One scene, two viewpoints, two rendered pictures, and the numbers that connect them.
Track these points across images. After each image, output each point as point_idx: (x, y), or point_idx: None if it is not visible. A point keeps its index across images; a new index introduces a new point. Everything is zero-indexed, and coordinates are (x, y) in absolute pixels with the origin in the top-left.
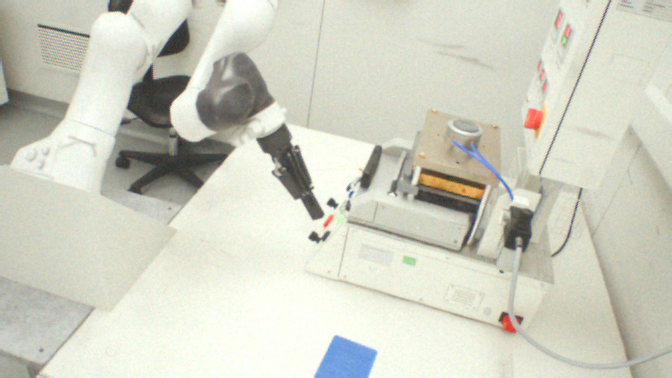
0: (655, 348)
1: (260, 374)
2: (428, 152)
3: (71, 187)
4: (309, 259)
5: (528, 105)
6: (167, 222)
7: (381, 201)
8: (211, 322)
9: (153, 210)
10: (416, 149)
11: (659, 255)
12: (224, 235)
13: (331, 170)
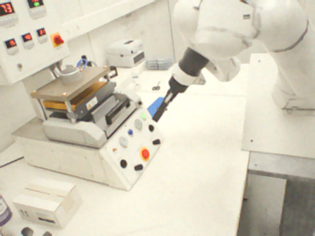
0: None
1: (183, 105)
2: (99, 69)
3: (261, 53)
4: (161, 137)
5: (24, 66)
6: (250, 155)
7: (126, 88)
8: (205, 115)
9: (266, 162)
10: (105, 69)
11: (1, 106)
12: (211, 152)
13: (123, 232)
